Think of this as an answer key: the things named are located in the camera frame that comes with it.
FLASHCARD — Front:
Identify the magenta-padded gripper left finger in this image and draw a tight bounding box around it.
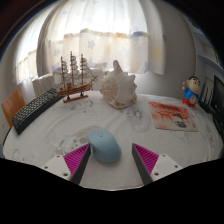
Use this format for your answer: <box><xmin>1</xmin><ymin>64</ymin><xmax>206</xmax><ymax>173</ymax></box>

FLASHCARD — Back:
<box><xmin>40</xmin><ymin>143</ymin><xmax>92</xmax><ymax>186</ymax></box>

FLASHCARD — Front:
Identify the black keyboard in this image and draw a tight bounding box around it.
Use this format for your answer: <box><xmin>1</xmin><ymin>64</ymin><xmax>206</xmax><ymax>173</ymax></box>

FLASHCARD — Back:
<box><xmin>11</xmin><ymin>87</ymin><xmax>64</xmax><ymax>136</ymax></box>

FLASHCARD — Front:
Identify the white radiator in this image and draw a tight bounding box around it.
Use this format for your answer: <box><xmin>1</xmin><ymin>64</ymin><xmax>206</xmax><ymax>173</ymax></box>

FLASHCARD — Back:
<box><xmin>31</xmin><ymin>68</ymin><xmax>111</xmax><ymax>98</ymax></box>

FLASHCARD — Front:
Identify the light blue computer mouse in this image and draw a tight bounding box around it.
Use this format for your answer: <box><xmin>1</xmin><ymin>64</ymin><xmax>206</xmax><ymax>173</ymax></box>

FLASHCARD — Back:
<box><xmin>86</xmin><ymin>128</ymin><xmax>122</xmax><ymax>164</ymax></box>

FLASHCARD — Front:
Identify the cartoon boy figurine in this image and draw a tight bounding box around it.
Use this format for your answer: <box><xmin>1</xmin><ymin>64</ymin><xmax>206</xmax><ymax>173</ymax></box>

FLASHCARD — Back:
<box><xmin>181</xmin><ymin>75</ymin><xmax>202</xmax><ymax>108</ymax></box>

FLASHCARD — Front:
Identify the white star-print curtain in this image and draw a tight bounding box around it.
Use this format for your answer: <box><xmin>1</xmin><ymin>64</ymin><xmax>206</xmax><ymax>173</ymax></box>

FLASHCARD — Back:
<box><xmin>13</xmin><ymin>0</ymin><xmax>166</xmax><ymax>86</ymax></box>

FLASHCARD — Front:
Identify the white printed tablecloth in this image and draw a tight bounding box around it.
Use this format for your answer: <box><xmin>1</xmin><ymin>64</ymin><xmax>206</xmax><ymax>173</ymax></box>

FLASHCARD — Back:
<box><xmin>1</xmin><ymin>89</ymin><xmax>224</xmax><ymax>191</ymax></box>

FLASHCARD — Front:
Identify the black router with antennas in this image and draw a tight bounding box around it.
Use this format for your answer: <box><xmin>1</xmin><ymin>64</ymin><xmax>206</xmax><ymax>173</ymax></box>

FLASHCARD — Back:
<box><xmin>199</xmin><ymin>78</ymin><xmax>216</xmax><ymax>114</ymax></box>

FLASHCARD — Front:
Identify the wooden model sailing ship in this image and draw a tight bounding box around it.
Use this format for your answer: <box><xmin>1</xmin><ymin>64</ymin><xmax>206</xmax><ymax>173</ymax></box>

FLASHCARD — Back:
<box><xmin>55</xmin><ymin>50</ymin><xmax>100</xmax><ymax>104</ymax></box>

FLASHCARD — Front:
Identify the large white conch shell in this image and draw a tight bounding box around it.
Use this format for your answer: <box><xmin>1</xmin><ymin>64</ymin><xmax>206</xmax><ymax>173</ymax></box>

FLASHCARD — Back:
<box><xmin>99</xmin><ymin>59</ymin><xmax>138</xmax><ymax>110</ymax></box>

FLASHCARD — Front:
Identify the white wall shelf unit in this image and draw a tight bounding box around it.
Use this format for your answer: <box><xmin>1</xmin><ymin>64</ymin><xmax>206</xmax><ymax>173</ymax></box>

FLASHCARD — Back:
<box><xmin>191</xmin><ymin>26</ymin><xmax>224</xmax><ymax>84</ymax></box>

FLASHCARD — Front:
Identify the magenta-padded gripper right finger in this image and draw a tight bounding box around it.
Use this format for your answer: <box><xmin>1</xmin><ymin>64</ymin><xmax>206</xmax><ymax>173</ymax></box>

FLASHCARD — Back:
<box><xmin>131</xmin><ymin>143</ymin><xmax>184</xmax><ymax>186</ymax></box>

